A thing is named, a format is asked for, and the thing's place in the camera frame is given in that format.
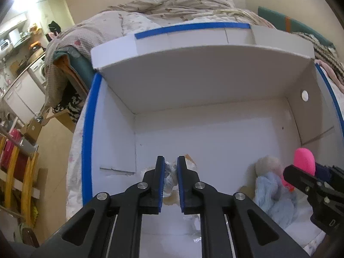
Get white plush toy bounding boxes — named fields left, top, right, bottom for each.
left=254, top=155, right=284, bottom=181

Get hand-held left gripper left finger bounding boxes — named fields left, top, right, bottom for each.
left=29, top=155, right=166, bottom=258

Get white base cabinet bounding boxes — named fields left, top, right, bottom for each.
left=2, top=72, right=47, bottom=119

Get striped knit blanket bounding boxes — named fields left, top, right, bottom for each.
left=294, top=31, right=344, bottom=82

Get checked grey-brown blanket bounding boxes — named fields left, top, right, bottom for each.
left=44, top=11, right=127, bottom=113

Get pink plush toy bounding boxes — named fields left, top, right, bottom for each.
left=281, top=147, right=316, bottom=193

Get light blue fluffy cloth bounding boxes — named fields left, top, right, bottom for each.
left=254, top=172, right=301, bottom=228

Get black and white striped cloth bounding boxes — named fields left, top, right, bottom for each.
left=52, top=91, right=84, bottom=122

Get wooden bed frame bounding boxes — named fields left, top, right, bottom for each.
left=40, top=55, right=90, bottom=134

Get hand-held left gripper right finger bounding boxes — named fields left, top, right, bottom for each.
left=176, top=154, right=309, bottom=258

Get metal clothes rack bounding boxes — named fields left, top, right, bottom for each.
left=0, top=125, right=40, bottom=222

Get dark hanging clothes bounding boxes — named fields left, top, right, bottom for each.
left=48, top=20, right=64, bottom=40

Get cardboard box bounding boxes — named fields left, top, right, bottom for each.
left=21, top=118, right=44, bottom=143

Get clear plastic item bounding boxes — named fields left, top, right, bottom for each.
left=140, top=154, right=202, bottom=246

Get teal headboard cushion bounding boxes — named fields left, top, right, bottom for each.
left=257, top=6, right=335, bottom=49

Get pink blanket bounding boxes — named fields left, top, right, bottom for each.
left=318, top=59, right=344, bottom=93

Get white box with blue tape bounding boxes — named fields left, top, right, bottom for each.
left=82, top=22, right=344, bottom=258

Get beige printed duvet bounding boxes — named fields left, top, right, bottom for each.
left=101, top=0, right=275, bottom=31

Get bed with printed sheet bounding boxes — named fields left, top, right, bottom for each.
left=44, top=0, right=344, bottom=258

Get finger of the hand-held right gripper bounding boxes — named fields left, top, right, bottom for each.
left=315, top=163, right=344, bottom=192
left=283, top=165, right=344, bottom=215

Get white washing machine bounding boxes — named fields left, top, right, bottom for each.
left=28, top=56, right=48, bottom=87

